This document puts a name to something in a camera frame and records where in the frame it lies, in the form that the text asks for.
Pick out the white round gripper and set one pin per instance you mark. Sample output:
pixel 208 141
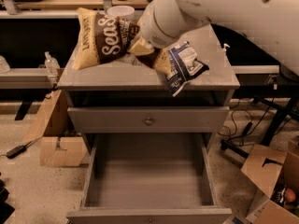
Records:
pixel 154 32

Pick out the brown Late July chip bag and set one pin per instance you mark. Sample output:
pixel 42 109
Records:
pixel 104 40

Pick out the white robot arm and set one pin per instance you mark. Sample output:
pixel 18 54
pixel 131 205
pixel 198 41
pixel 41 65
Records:
pixel 272 25

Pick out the blue chip bag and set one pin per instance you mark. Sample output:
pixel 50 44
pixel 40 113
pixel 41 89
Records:
pixel 182 66

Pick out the closed grey top drawer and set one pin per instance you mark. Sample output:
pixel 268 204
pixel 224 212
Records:
pixel 148 119

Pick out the grey wooden drawer cabinet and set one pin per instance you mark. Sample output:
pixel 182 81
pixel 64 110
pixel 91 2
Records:
pixel 127 85

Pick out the open grey middle drawer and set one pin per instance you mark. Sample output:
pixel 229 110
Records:
pixel 149 178

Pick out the white ceramic bowl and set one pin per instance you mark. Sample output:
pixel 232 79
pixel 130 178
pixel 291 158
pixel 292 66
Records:
pixel 121 13

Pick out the small white pump bottle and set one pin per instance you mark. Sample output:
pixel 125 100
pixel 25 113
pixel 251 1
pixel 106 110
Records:
pixel 225 48

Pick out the clear plastic bottle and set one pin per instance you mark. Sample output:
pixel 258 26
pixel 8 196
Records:
pixel 51 64

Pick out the cardboard pieces left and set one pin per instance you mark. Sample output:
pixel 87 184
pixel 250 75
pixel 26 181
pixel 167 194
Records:
pixel 52 128

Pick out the black chair base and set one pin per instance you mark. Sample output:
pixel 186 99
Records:
pixel 283 115

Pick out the open cardboard box right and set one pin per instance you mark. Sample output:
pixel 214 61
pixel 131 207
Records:
pixel 276 175

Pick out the black power adapter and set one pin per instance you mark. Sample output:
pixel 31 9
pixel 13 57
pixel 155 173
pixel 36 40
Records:
pixel 14 152

